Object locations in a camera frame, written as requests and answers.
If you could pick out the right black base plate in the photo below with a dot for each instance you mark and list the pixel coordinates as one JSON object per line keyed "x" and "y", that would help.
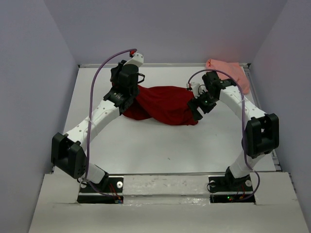
{"x": 237, "y": 191}

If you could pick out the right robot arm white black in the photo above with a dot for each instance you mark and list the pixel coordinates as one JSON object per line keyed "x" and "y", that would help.
{"x": 260, "y": 130}

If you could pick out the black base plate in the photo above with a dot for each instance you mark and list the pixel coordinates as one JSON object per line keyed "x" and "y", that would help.
{"x": 237, "y": 191}
{"x": 110, "y": 194}

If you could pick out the aluminium rail back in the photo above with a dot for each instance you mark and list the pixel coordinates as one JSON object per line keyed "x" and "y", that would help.
{"x": 246, "y": 65}

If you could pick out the aluminium rail right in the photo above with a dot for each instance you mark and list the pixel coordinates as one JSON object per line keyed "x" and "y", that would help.
{"x": 257, "y": 103}

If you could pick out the red t shirt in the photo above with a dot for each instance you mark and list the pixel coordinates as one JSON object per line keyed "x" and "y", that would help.
{"x": 166, "y": 104}

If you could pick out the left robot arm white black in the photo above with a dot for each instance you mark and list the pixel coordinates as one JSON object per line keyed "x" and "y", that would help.
{"x": 71, "y": 151}

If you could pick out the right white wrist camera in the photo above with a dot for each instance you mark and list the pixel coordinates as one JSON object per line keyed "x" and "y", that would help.
{"x": 193, "y": 87}

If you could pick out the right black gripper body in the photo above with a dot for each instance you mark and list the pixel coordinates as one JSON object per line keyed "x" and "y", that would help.
{"x": 204, "y": 101}

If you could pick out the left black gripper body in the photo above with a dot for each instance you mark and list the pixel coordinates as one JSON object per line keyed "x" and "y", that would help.
{"x": 113, "y": 78}

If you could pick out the pink t shirt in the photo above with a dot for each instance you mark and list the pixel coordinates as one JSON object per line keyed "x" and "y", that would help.
{"x": 232, "y": 69}

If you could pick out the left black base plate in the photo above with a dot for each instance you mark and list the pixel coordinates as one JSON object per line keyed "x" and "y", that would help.
{"x": 110, "y": 194}

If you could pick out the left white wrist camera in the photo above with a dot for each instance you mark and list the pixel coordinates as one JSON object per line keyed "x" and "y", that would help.
{"x": 136, "y": 59}

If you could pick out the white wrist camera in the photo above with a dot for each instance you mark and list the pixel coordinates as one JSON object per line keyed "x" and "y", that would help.
{"x": 193, "y": 87}
{"x": 136, "y": 59}

